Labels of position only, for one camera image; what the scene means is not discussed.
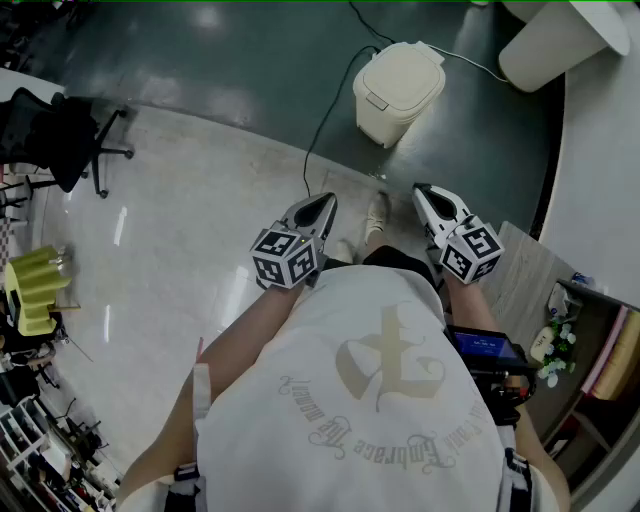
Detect white cluttered rack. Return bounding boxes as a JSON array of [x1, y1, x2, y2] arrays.
[[0, 393, 124, 512]]

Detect black shorts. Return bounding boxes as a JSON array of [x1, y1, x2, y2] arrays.
[[362, 244, 444, 294]]

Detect wooden board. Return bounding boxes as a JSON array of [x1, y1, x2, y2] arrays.
[[478, 221, 577, 354]]

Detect cream white trash bin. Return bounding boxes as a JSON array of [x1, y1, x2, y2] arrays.
[[352, 41, 447, 149]]

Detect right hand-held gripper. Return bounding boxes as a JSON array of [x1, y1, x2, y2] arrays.
[[411, 182, 506, 286]]

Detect dark open shelf unit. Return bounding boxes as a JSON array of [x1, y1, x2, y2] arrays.
[[542, 278, 640, 504]]

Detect black and white harness strap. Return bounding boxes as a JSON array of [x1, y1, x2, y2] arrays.
[[502, 446, 535, 512], [163, 462, 207, 512]]

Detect yellow-green wavy stool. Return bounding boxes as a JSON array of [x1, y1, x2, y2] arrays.
[[3, 244, 74, 338]]

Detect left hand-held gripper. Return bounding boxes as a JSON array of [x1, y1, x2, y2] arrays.
[[250, 192, 339, 291]]

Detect black office chair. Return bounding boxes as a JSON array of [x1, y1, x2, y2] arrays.
[[0, 86, 136, 200]]

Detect person's right forearm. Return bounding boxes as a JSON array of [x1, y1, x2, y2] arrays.
[[442, 273, 571, 512]]

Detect white artificial flowers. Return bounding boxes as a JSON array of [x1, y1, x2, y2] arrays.
[[536, 321, 579, 389]]

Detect tissue packet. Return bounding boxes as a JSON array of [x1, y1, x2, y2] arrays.
[[546, 281, 584, 320]]

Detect black waist device with screen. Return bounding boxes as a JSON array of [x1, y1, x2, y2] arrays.
[[446, 324, 539, 427]]

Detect beige shoe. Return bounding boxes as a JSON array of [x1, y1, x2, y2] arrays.
[[365, 191, 394, 246], [333, 238, 362, 265]]

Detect pink and yellow books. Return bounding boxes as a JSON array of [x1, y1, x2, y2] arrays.
[[580, 304, 640, 402]]

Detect black cable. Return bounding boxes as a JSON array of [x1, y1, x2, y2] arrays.
[[302, 0, 399, 197]]

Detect white cable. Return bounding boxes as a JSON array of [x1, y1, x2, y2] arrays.
[[425, 43, 510, 84]]

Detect white printed t-shirt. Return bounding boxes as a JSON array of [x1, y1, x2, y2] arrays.
[[192, 263, 507, 512]]

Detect person's left forearm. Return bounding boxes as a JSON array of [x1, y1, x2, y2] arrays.
[[116, 283, 307, 512]]

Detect white desk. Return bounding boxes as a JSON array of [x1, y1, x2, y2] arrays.
[[0, 67, 67, 104]]

